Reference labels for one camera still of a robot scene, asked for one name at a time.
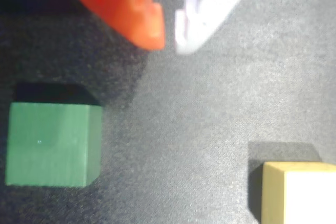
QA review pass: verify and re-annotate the yellow wooden cube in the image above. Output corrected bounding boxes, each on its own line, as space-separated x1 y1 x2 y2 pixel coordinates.
261 161 336 224

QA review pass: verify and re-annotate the green wooden cube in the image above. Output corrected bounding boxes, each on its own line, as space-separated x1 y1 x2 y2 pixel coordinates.
5 102 103 188

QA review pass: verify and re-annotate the black fabric mat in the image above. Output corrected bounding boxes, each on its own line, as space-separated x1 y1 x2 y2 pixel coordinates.
0 0 336 224

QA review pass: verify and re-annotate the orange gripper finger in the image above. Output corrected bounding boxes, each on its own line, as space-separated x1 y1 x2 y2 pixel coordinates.
62 0 166 50

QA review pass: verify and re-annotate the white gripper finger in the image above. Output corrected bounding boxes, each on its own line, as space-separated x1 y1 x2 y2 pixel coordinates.
174 0 264 55

